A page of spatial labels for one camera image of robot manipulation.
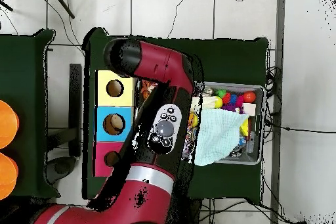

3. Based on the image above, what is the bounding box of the black rod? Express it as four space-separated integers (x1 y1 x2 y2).
49 0 76 20
0 0 14 12

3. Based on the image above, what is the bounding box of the grey floor stand base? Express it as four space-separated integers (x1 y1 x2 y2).
46 128 78 185

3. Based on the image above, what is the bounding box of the dark green covered side table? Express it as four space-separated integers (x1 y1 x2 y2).
0 28 56 198

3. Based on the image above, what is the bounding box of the dark green table cloth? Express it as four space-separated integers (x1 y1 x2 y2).
83 26 270 204

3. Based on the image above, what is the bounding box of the wooden box with three holes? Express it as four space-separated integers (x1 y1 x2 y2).
93 69 138 178

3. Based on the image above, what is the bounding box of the orange round bowl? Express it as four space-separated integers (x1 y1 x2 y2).
0 152 19 201
0 100 20 150

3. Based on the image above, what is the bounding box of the mint green waffle cloth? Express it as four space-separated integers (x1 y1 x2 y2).
193 109 247 167

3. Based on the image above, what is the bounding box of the small orange ball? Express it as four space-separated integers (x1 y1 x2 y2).
243 91 257 104

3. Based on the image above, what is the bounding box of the black upright panel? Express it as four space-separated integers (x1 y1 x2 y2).
69 63 83 158

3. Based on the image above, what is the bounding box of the cream yellow cloth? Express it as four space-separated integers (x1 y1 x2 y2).
190 97 224 112

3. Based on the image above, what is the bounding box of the plain wooden block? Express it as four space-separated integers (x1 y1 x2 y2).
242 102 257 116

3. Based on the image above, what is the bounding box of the clear mesh bin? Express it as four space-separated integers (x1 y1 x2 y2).
135 78 265 166

